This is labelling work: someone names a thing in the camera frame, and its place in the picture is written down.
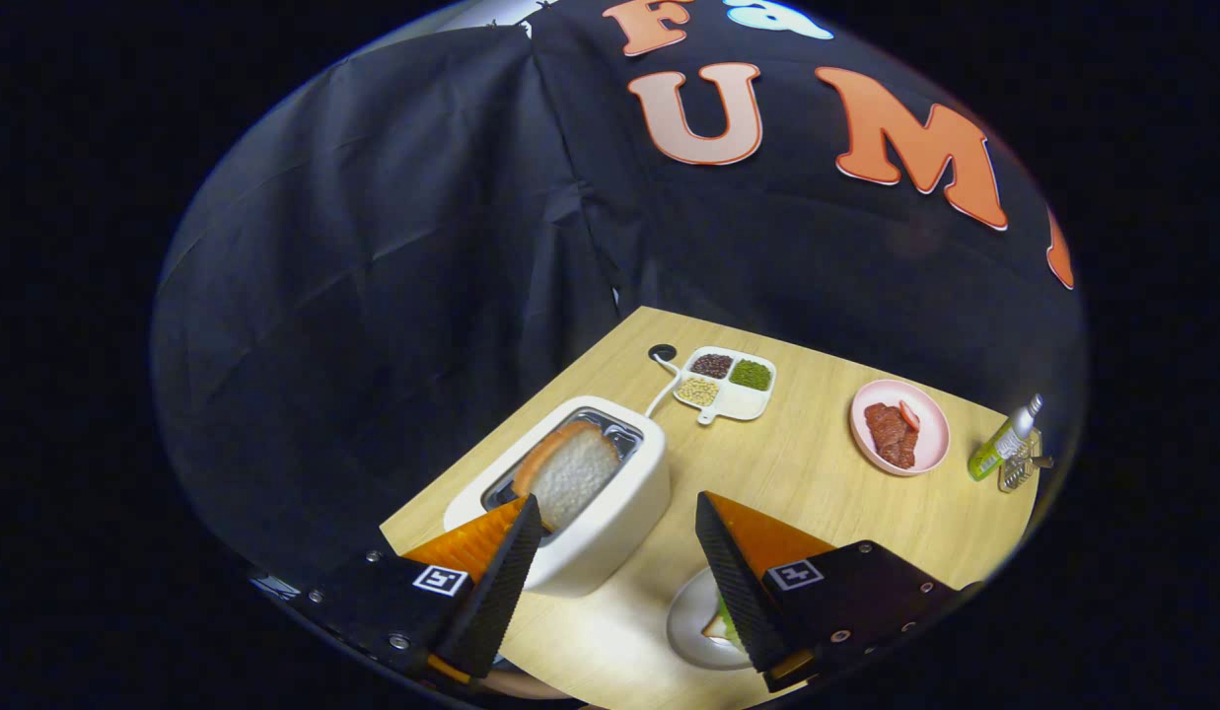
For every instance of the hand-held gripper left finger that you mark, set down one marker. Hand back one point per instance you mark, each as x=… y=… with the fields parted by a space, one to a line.
x=501 y=592

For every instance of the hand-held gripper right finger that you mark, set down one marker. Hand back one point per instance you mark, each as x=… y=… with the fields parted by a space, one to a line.
x=733 y=582

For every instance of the toasted bread slice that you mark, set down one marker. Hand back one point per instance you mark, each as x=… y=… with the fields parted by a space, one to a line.
x=570 y=473

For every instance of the bread slice under lettuce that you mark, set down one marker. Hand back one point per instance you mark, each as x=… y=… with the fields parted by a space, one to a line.
x=715 y=628

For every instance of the white round plate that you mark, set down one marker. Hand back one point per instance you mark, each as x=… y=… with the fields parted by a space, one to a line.
x=688 y=616

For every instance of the white toaster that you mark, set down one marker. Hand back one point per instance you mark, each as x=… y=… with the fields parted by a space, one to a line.
x=619 y=523

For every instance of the white divided dish with beans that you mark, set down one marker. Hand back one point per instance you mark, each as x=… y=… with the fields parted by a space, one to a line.
x=743 y=402

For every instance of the brown meat piece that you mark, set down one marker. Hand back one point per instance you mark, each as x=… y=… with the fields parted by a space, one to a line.
x=888 y=434

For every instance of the pink round plate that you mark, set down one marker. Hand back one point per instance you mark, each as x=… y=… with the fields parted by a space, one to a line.
x=930 y=444

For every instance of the red sausage slice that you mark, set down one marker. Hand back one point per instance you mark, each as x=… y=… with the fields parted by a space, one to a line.
x=909 y=414

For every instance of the silver bottle with green label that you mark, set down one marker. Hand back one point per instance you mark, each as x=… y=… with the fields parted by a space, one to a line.
x=994 y=452

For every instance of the black backdrop cloth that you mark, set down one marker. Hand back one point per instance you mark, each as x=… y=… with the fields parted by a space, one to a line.
x=373 y=296

